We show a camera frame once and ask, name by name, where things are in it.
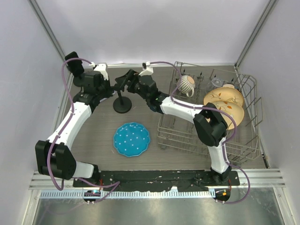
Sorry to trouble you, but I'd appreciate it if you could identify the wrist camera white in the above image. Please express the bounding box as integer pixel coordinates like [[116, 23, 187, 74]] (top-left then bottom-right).
[[139, 61, 153, 76], [88, 62, 109, 81]]

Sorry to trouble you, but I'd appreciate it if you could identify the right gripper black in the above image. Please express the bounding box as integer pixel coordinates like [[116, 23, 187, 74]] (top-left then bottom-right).
[[116, 69, 150, 102]]

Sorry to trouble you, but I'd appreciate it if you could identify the blue dotted plate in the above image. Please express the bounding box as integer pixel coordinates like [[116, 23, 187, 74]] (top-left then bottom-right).
[[113, 122, 150, 158]]

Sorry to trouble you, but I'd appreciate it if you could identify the beige plate with leaves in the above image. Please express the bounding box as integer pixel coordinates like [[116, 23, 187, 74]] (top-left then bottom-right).
[[213, 100, 244, 126]]

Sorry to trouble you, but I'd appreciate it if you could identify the black phone stand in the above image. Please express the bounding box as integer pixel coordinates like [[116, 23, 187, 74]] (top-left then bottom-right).
[[113, 84, 132, 114]]

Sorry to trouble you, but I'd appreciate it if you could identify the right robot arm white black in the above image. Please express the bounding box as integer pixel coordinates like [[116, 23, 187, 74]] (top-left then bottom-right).
[[115, 67, 232, 185]]

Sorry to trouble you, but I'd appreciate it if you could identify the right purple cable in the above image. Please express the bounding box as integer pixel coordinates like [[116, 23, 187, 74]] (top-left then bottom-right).
[[150, 60, 251, 204]]

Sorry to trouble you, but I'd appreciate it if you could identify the black smartphone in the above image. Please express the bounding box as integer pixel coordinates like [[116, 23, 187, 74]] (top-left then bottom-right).
[[65, 51, 84, 77]]

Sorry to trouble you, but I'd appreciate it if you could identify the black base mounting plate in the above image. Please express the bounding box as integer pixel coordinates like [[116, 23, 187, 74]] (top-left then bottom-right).
[[87, 170, 240, 192]]

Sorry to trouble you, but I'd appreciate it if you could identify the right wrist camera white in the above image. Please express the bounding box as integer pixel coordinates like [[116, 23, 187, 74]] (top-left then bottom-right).
[[139, 61, 153, 76]]

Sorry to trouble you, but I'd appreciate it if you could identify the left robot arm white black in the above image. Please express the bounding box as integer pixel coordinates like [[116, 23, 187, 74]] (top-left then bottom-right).
[[35, 66, 113, 187]]

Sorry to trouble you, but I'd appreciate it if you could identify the clear glass in rack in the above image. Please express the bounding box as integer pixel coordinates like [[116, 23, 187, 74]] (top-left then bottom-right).
[[211, 77, 223, 88]]

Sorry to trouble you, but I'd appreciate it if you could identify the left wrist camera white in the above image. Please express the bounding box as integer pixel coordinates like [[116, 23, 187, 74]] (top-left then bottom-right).
[[88, 62, 109, 81]]

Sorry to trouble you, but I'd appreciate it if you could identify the metal wire dish rack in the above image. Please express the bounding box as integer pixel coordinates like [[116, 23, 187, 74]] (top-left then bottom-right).
[[157, 62, 262, 165]]

